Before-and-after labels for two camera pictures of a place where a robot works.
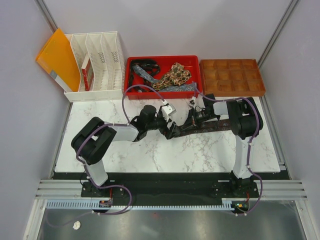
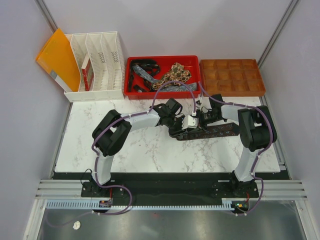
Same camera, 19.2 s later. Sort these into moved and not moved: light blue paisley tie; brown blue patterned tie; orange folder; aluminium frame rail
Moved: brown blue patterned tie
Not moved: light blue paisley tie; aluminium frame rail; orange folder
